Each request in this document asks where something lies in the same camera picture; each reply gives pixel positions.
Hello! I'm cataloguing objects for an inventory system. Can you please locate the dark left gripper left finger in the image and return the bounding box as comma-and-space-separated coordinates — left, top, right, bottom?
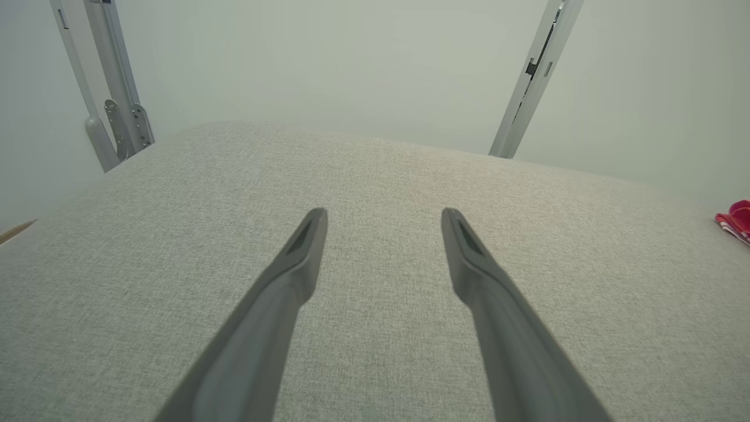
154, 207, 329, 422

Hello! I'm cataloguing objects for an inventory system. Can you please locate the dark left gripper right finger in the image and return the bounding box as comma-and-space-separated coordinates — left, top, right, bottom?
441, 207, 613, 422

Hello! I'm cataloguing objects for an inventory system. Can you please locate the grey metal wheeled frame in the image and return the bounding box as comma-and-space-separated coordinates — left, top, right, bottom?
50, 0, 156, 173

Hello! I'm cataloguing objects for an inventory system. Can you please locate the red shorts white stripe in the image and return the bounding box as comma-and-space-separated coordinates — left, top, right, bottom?
714, 214, 750, 246

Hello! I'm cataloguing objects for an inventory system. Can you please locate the grey metal partition post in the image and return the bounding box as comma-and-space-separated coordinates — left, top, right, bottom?
489, 0, 585, 159

